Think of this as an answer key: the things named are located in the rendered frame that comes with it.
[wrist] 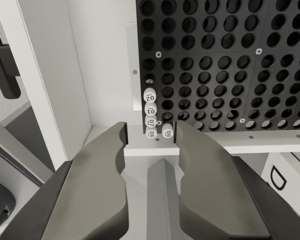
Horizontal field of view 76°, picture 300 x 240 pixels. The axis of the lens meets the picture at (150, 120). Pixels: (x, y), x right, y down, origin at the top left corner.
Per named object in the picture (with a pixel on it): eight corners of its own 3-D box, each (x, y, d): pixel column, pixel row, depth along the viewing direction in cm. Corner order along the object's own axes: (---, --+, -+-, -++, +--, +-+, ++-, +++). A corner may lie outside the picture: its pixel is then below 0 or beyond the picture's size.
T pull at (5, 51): (12, 95, 20) (4, 101, 19) (-21, 14, 16) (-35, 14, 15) (46, 95, 20) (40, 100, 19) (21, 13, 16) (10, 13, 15)
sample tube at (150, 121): (145, 108, 24) (145, 128, 20) (145, 100, 24) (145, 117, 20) (155, 108, 24) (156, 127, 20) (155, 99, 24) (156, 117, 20)
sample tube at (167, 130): (160, 118, 25) (162, 138, 21) (160, 109, 24) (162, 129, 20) (169, 118, 25) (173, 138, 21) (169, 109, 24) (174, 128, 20)
